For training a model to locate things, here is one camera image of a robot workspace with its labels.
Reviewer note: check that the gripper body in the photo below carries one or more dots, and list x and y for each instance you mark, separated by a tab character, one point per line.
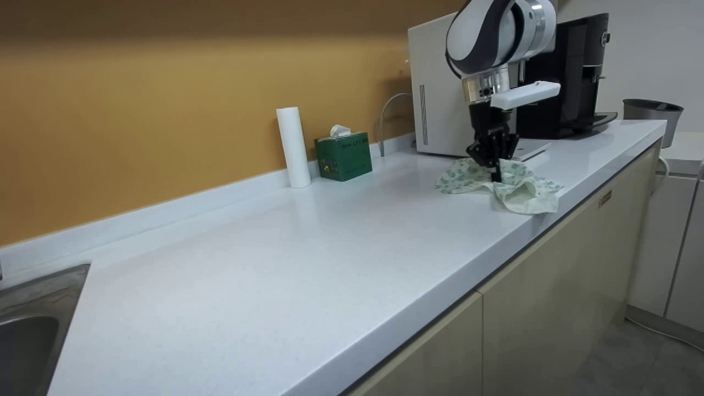
484	118

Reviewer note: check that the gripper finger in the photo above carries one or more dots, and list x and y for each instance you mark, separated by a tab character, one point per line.
505	144
479	151

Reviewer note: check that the green patterned white towel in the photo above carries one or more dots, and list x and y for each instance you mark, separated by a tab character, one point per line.
522	190

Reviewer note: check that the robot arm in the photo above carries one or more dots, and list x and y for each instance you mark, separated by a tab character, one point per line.
484	33

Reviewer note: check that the white paper towel roll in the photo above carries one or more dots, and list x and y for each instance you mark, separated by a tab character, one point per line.
293	147

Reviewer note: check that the white water dispenser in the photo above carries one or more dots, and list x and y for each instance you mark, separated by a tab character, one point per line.
437	82

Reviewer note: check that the black coffee machine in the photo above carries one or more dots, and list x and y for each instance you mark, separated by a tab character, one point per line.
572	82

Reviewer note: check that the red sticker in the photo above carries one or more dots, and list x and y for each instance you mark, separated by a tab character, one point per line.
605	198

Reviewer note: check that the green tissue box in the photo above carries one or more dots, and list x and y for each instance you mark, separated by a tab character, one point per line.
344	158

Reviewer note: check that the grey bin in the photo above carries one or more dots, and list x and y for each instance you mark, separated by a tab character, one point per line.
652	113

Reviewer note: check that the beige cabinet door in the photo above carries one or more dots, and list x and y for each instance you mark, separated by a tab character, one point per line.
561	286
440	357

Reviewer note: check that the white cabinet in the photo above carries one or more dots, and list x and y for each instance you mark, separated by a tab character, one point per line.
674	231

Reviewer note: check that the steel sink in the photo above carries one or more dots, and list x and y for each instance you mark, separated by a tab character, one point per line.
27	330

